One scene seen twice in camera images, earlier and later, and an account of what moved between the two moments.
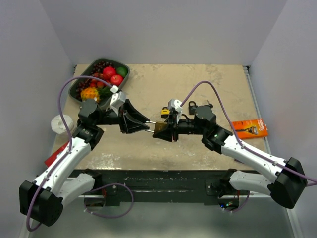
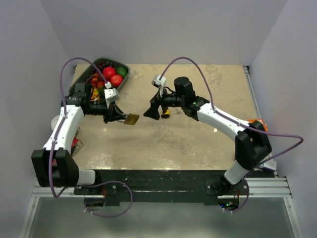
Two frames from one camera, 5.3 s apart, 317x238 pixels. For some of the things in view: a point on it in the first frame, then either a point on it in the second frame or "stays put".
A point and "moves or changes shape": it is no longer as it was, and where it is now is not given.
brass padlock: [159, 126] moves or changes shape
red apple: [116, 80] stays put
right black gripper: [173, 128] to [153, 112]
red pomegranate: [108, 71] stays put
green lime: [122, 71] stays put
